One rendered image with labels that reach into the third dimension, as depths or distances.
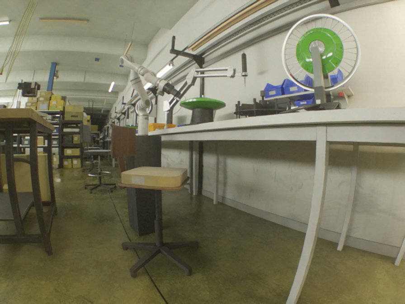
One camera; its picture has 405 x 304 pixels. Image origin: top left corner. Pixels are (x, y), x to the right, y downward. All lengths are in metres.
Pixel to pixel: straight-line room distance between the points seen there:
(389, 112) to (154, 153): 1.50
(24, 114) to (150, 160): 1.02
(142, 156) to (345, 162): 1.63
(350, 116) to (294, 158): 1.23
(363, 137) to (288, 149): 1.24
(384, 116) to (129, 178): 1.14
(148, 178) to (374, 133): 1.02
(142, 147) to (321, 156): 1.25
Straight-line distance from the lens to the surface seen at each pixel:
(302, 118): 0.70
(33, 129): 1.36
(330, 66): 1.14
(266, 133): 0.86
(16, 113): 1.17
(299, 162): 1.78
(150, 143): 1.55
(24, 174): 2.43
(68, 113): 6.40
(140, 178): 1.04
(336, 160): 1.65
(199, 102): 1.15
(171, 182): 0.99
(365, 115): 0.64
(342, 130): 0.71
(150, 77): 1.44
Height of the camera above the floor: 0.79
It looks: 3 degrees down
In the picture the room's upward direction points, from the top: 1 degrees clockwise
